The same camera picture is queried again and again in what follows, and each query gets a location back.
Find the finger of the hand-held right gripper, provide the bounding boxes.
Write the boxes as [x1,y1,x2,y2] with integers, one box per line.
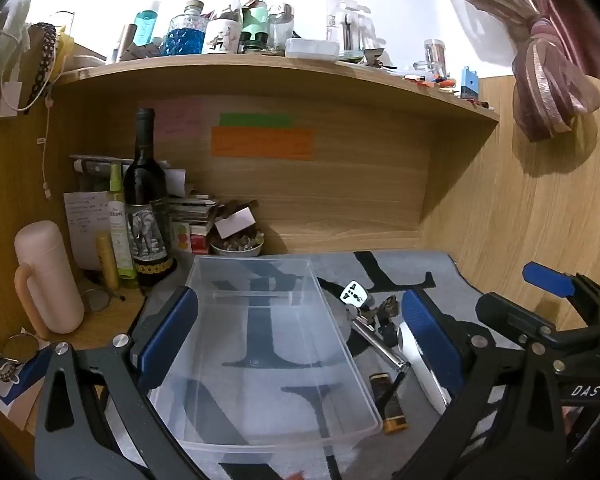
[475,291,588,352]
[522,261,600,321]

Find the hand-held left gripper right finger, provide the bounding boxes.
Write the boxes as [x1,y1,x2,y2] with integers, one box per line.
[395,288,567,480]

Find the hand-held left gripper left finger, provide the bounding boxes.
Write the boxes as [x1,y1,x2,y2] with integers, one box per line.
[34,286,201,480]

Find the white handheld device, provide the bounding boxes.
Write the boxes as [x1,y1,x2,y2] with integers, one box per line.
[396,320,451,413]

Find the metal rod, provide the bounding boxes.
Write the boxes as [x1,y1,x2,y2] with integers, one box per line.
[350,317,411,371]

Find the key bunch with black fob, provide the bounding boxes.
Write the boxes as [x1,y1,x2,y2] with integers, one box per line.
[347,296,401,341]

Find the white travel adapter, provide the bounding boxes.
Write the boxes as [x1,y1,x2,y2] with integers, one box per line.
[339,280,368,307]

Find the clear plastic storage bin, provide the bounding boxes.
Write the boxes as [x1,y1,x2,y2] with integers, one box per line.
[147,254,383,461]

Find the round eyeglasses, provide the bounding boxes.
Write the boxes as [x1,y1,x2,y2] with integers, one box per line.
[82,287,127,313]

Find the grey mat with black letters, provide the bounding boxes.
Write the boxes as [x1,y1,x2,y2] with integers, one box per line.
[100,250,531,480]

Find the yellow tube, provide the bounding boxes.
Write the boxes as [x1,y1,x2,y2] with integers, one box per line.
[96,235,121,291]

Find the white bowl of small items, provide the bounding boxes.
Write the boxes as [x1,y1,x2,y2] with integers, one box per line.
[210,232,266,257]

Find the green spray bottle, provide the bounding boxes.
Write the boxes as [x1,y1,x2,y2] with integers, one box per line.
[107,163,137,289]

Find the stack of books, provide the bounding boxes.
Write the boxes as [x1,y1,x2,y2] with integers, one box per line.
[167,192,221,253]

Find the small white box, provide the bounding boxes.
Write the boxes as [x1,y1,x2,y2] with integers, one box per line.
[214,207,256,239]

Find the round pocket mirror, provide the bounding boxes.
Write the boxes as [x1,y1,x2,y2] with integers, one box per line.
[5,334,40,361]

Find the white handwritten note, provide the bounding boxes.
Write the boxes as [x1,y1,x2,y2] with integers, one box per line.
[64,191,111,271]

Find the dark wine bottle elephant label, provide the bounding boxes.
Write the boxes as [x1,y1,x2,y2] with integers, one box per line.
[122,108,177,297]

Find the rolled paper magazine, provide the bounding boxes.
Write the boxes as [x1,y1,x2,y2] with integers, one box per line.
[70,155,191,198]

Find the blue plastic item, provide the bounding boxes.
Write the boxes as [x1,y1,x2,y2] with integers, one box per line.
[461,66,481,98]

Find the orange sticky note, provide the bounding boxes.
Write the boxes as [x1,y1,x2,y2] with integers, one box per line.
[211,128,315,161]

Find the pink sticky note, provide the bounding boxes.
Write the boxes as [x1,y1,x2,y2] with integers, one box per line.
[152,101,206,136]

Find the pink striped curtain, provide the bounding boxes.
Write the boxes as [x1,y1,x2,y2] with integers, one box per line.
[432,0,600,143]

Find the green sticky note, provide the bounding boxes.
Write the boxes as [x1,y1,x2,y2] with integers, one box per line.
[219,113,295,129]

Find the clear lidded jar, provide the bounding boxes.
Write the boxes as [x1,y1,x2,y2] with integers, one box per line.
[424,39,448,76]

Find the wooden shelf board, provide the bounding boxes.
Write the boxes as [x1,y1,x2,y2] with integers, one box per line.
[55,52,501,126]

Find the blue patterned glass bottle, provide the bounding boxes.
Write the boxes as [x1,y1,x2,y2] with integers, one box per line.
[162,0,208,57]

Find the dark patterned headband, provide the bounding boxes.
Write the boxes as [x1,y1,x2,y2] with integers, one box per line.
[30,22,61,111]

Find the white bottle with drawing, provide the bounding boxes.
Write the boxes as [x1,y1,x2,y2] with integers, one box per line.
[205,0,245,55]

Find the teal liquid bottle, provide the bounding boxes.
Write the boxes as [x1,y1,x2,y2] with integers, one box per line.
[135,2,162,46]

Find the yellow glass cup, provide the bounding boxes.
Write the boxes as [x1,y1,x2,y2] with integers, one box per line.
[50,10,76,61]

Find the white flat box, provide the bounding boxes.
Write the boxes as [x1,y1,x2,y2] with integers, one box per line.
[285,37,340,59]

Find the green pump bottle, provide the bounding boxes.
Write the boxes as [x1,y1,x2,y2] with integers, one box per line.
[242,0,272,53]

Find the clear plastic package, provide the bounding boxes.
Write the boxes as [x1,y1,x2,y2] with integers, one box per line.
[326,0,376,56]

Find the clear glass jar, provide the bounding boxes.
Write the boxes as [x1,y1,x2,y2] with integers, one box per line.
[269,4,296,51]

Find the white hanging pouch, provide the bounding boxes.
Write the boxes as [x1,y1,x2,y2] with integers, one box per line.
[0,0,33,56]

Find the pink mug with handle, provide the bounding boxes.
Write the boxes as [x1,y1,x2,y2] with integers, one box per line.
[14,221,85,337]

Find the white cable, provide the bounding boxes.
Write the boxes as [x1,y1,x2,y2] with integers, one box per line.
[39,85,55,201]

